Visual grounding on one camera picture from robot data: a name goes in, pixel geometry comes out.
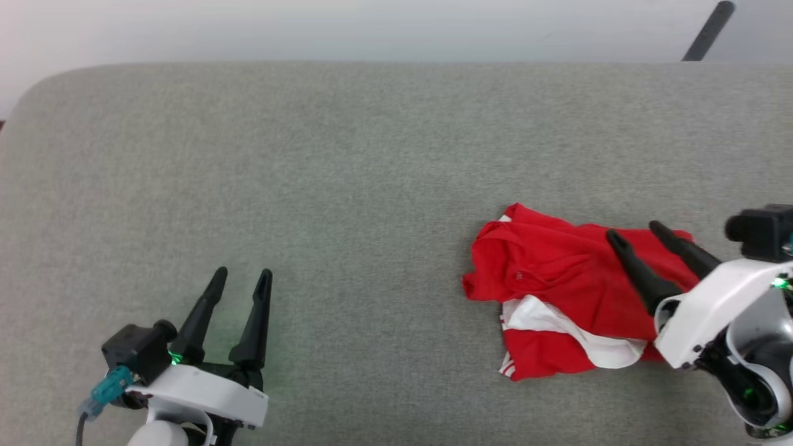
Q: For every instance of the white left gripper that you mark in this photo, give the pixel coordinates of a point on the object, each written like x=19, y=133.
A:
x=204, y=390

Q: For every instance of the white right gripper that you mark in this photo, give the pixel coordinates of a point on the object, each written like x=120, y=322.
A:
x=706, y=316

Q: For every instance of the red and white garment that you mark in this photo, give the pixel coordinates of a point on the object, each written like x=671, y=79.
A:
x=557, y=272

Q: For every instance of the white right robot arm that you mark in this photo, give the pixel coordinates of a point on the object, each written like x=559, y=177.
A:
x=762, y=365

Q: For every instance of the black slanted bar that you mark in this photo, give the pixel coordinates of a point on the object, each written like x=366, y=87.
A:
x=709, y=31

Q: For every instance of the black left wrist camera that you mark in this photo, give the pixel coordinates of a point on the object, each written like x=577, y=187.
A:
x=136, y=353

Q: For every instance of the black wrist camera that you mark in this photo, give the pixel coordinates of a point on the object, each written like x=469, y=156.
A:
x=136, y=353
x=765, y=232

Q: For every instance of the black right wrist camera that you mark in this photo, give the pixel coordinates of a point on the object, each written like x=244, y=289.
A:
x=765, y=232

